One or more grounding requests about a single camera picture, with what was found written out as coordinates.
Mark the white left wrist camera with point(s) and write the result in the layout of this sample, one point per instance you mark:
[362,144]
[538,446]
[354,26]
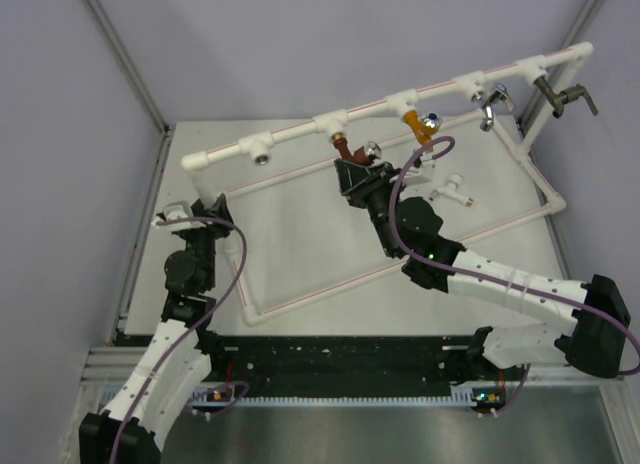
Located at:
[173,217]

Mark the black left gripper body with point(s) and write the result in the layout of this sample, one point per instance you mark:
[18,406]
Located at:
[205,237]

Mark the aluminium frame rail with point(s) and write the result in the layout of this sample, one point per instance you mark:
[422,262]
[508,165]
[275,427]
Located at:
[110,364]

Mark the white slotted cable duct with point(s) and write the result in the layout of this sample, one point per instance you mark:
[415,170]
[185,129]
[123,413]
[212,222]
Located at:
[461,396]

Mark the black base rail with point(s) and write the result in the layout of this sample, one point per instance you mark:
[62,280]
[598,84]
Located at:
[337,367]

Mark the white plastic faucet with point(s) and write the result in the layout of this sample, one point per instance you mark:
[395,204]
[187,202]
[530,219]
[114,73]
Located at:
[450,190]

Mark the orange faucet blue cap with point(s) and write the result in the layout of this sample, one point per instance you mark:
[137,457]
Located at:
[424,127]

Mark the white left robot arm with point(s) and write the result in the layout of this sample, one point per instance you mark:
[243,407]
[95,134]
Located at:
[134,425]

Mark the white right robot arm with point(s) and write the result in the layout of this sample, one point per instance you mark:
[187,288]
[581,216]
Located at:
[580,324]

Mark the dark grey lever faucet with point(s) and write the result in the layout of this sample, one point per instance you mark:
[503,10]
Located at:
[559,100]

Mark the chrome lever faucet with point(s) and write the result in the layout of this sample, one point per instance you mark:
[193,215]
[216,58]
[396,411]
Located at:
[487,103]

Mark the brown faucet chrome knob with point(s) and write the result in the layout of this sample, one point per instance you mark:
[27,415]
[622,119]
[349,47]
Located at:
[365,155]

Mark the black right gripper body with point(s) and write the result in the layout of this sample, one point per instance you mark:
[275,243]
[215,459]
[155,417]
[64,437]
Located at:
[376,195]

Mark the white pipe frame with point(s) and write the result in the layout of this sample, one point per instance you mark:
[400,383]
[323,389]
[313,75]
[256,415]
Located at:
[551,74]

